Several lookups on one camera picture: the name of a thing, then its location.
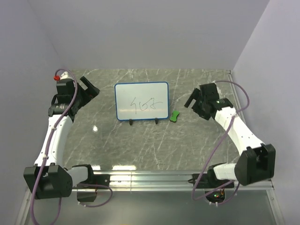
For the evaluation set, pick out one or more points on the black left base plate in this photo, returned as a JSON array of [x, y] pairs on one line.
[[96, 179]]

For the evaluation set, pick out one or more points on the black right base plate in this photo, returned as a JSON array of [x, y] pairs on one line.
[[209, 181]]

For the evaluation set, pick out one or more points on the red cable connector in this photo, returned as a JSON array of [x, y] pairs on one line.
[[56, 78]]

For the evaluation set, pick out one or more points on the blue framed whiteboard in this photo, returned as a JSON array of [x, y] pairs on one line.
[[142, 100]]

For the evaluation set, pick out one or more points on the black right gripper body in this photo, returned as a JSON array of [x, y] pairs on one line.
[[198, 107]]

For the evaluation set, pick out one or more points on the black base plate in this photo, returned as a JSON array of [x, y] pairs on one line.
[[209, 181], [96, 179]]

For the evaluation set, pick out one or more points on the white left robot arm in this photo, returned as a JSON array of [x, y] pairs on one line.
[[47, 178]]

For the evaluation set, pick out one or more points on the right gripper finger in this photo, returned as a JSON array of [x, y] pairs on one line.
[[188, 102], [196, 94]]

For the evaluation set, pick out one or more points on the aluminium mounting rail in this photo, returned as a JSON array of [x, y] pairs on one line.
[[149, 180]]

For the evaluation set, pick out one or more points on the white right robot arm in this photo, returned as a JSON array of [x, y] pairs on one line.
[[257, 159]]

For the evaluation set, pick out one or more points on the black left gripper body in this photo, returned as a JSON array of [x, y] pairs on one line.
[[82, 97]]

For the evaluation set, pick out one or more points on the green whiteboard eraser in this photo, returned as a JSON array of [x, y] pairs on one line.
[[174, 115]]

